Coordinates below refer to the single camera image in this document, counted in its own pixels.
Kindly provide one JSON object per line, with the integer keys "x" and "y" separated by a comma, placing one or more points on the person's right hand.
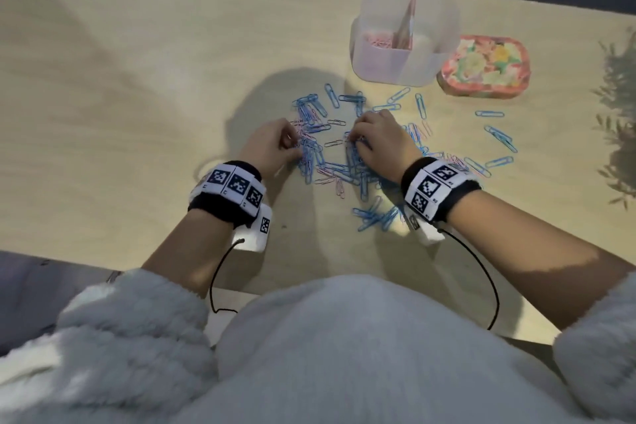
{"x": 385, "y": 140}

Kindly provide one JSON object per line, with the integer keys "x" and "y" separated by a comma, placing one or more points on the person's left hand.
{"x": 268, "y": 145}

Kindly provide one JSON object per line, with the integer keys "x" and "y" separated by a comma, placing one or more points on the person's left fingers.
{"x": 292, "y": 143}

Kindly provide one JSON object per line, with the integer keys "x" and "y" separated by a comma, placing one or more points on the person's right fingers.
{"x": 361, "y": 133}

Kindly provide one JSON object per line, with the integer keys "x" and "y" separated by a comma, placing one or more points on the person's right forearm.
{"x": 536, "y": 254}

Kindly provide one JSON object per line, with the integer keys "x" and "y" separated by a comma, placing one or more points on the person's left forearm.
{"x": 198, "y": 249}

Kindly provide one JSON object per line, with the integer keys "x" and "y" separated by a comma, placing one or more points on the pile of blue pink paper clips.
{"x": 343, "y": 168}

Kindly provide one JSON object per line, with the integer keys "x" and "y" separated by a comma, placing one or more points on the translucent plastic container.
{"x": 392, "y": 63}

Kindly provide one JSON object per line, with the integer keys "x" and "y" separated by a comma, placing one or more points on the black marker wristband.
{"x": 437, "y": 187}
{"x": 226, "y": 195}

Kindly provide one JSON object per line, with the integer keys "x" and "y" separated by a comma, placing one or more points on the pink paper clips heap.
{"x": 381, "y": 41}

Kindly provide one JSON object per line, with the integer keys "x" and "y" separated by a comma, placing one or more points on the fluffy white garment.
{"x": 348, "y": 354}

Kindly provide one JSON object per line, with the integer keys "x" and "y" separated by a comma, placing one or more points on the green plant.
{"x": 621, "y": 130}

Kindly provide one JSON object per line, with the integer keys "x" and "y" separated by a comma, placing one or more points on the grey seat cushion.
{"x": 35, "y": 294}

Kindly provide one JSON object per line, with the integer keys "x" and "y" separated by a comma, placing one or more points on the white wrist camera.
{"x": 258, "y": 232}
{"x": 425, "y": 235}

